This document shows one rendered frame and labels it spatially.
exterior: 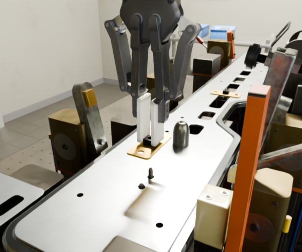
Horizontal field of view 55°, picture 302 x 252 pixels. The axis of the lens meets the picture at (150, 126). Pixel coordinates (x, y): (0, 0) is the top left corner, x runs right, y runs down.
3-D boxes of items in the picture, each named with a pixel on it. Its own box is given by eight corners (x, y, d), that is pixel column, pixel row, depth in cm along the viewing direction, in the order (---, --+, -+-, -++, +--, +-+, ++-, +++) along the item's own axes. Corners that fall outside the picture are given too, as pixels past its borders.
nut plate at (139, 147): (152, 131, 49) (152, 125, 48) (173, 136, 47) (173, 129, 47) (124, 154, 42) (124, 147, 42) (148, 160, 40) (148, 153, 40)
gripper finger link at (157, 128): (159, 94, 42) (164, 95, 42) (160, 137, 45) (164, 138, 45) (149, 100, 40) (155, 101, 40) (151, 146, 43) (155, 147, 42)
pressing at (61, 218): (238, 52, 147) (239, 49, 146) (287, 57, 137) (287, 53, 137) (-12, 242, 36) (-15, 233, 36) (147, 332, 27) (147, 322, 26)
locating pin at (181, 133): (176, 145, 60) (177, 116, 57) (191, 149, 58) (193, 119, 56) (169, 152, 57) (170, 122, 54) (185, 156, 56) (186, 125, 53)
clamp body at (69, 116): (74, 225, 79) (57, 104, 64) (110, 241, 74) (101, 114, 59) (57, 242, 73) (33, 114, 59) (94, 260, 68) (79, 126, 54)
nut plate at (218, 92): (209, 94, 85) (210, 90, 84) (213, 90, 88) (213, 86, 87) (239, 98, 81) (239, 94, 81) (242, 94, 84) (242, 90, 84)
